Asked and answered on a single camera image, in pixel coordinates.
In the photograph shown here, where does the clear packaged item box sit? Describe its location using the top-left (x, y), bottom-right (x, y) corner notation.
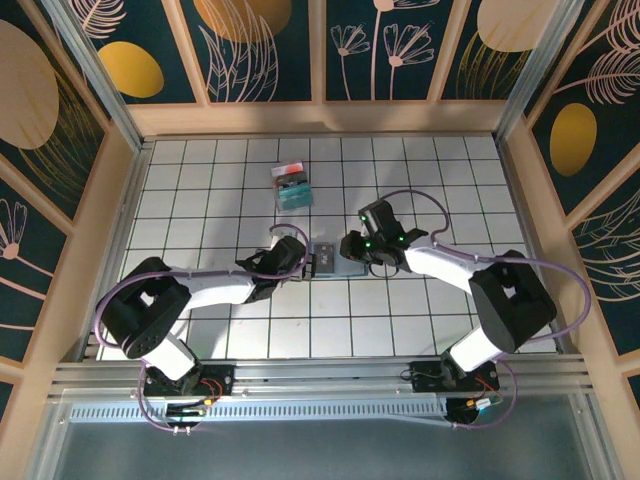
top-left (269, 158), bottom-right (316, 214)

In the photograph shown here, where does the teal plastic card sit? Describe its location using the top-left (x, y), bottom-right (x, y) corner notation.
top-left (277, 184), bottom-right (314, 211)

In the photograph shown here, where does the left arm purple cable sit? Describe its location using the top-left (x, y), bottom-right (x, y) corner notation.
top-left (93, 223), bottom-right (310, 435)

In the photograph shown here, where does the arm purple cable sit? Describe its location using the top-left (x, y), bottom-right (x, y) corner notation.
top-left (93, 223), bottom-right (310, 435)
top-left (384, 188), bottom-right (592, 432)

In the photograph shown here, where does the aluminium frame rail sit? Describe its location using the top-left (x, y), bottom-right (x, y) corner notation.
top-left (48, 353), bottom-right (595, 401)

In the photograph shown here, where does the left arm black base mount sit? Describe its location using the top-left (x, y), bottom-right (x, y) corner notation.
top-left (143, 363), bottom-right (236, 399)

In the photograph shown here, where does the perforated metal cable tray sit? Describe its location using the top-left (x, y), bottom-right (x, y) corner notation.
top-left (69, 402), bottom-right (451, 426)

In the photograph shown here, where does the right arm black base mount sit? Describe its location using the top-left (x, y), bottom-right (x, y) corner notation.
top-left (399, 359), bottom-right (501, 394)

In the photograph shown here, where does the small circuit board with wires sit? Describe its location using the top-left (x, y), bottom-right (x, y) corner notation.
top-left (166, 395), bottom-right (222, 424)
top-left (447, 394), bottom-right (505, 427)

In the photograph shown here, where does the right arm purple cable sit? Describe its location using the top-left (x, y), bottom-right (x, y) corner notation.
top-left (384, 188), bottom-right (592, 432)

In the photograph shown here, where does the aluminium corner post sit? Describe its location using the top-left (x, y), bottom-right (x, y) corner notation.
top-left (42, 0), bottom-right (154, 151)
top-left (492, 0), bottom-right (586, 146)

